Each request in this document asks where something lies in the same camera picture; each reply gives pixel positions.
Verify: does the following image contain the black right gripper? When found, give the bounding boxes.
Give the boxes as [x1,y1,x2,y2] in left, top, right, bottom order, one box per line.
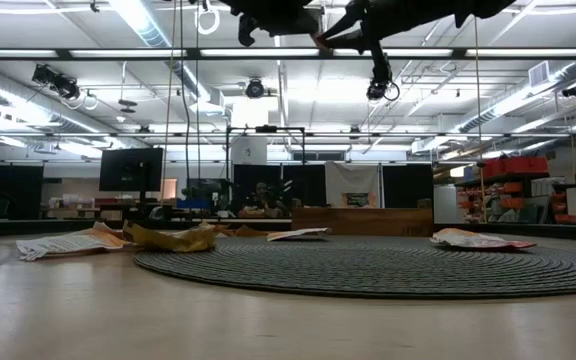
[316,0,464,84]

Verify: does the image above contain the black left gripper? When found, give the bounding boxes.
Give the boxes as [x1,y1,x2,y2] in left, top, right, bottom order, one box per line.
[231,0,323,47]

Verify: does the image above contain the yellow tea packet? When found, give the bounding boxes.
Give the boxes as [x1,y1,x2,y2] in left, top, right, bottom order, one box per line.
[195,221,234,236]
[121,219,218,254]
[227,224,272,238]

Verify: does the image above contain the orange-red tea packet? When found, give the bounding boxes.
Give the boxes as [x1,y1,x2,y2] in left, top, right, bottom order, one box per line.
[428,236,538,251]

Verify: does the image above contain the white hanging banner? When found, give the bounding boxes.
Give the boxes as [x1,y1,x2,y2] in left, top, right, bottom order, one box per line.
[324,160,382,209]

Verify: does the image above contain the black partition panel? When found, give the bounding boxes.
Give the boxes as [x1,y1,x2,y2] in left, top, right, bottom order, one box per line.
[231,163,327,209]
[381,163,435,210]
[0,162,45,221]

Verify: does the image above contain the person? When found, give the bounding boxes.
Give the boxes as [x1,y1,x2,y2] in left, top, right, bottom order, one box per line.
[240,180,292,219]

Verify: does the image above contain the wooden compartment tray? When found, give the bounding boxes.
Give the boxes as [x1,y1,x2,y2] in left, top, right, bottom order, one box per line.
[291,207,435,238]

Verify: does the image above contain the black monitor on stand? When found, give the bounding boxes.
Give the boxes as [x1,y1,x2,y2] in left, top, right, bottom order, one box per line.
[98,147,165,207]

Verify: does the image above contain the storage shelf with red bins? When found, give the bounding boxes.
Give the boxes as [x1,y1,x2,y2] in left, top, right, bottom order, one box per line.
[455,155,576,225]

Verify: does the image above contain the round grey woven mat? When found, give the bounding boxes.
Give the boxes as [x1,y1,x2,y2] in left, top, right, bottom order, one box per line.
[132,234,576,300]

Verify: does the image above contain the black metal table frame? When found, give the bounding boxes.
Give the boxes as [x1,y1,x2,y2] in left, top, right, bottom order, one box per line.
[0,215,576,241]

